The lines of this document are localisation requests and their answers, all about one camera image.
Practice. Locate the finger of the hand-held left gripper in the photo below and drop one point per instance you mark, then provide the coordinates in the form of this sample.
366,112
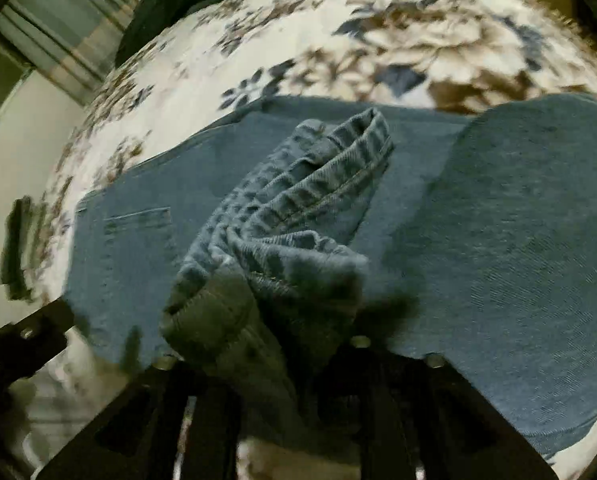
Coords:
17,250
33,345

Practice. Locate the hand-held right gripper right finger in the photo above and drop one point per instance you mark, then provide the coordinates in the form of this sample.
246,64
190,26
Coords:
373,410

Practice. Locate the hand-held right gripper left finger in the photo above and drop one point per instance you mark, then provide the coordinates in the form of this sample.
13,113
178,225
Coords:
213,425

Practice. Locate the blue denim pants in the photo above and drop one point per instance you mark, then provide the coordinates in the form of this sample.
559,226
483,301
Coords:
483,240

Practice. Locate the striped curtain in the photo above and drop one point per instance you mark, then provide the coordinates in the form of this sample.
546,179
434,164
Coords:
63,20

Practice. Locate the floral printed blanket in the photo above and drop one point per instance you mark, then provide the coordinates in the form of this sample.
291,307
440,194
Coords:
193,80

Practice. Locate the dark cloth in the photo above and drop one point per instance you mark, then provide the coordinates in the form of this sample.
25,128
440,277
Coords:
151,7

